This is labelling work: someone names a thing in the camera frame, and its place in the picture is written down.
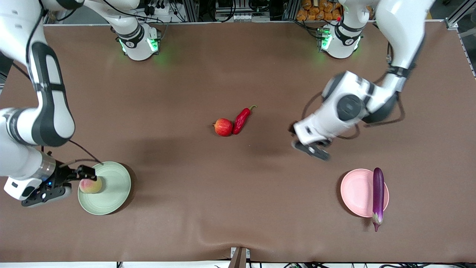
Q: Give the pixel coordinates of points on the white power strip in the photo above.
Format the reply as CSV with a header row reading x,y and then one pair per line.
x,y
241,16

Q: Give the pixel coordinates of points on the red chili pepper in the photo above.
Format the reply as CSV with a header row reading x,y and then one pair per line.
x,y
241,120

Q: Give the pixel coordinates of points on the yellow pink peach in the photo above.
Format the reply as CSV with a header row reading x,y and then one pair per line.
x,y
91,186

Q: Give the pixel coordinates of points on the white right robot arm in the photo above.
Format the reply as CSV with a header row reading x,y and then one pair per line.
x,y
48,111

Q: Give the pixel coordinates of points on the red pomegranate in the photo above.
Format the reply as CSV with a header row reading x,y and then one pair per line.
x,y
224,127

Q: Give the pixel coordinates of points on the aluminium frame post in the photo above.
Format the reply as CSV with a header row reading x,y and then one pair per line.
x,y
455,18

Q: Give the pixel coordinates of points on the pink round plate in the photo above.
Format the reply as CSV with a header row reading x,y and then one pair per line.
x,y
357,191

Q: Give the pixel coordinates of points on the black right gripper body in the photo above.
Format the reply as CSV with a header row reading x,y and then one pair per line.
x,y
64,175

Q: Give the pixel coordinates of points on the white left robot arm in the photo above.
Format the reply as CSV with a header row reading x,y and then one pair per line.
x,y
401,29

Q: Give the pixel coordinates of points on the brown table cloth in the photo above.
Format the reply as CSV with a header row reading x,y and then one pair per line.
x,y
238,208

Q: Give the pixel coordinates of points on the pale green round plate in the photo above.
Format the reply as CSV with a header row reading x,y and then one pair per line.
x,y
111,193

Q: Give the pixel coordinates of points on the bag of orange items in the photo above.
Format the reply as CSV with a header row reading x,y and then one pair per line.
x,y
316,9

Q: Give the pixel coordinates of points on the purple eggplant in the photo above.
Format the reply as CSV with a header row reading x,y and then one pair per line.
x,y
378,193

